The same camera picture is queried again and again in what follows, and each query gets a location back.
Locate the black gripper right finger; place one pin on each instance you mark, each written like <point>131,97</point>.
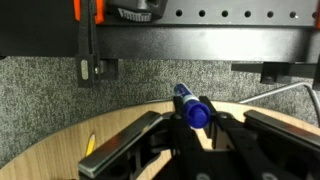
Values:
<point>266,140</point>

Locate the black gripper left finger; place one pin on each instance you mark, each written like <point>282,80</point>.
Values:
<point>126,141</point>

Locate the large blue capped marker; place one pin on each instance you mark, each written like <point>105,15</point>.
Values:
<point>195,111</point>

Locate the yellow pencil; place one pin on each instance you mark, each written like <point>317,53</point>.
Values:
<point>90,145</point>

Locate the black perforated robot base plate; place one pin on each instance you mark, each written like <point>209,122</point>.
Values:
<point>200,40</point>

